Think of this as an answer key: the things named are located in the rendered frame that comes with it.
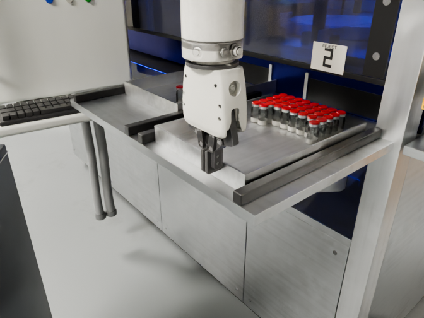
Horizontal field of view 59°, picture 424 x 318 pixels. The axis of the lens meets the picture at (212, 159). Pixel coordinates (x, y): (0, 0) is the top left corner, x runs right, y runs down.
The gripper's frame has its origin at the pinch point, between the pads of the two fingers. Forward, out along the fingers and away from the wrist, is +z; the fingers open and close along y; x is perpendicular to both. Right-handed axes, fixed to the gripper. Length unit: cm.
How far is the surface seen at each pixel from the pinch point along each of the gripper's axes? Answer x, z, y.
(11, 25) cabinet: 5, -12, 91
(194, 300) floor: -31, 92, 48
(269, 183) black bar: -4.7, 2.5, -8.1
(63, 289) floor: 8, 93, 87
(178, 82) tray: -31, 4, 54
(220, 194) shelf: 1.2, 4.5, -3.5
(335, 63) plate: -38.7, -8.9, 5.0
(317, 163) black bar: -17.0, 3.1, -8.1
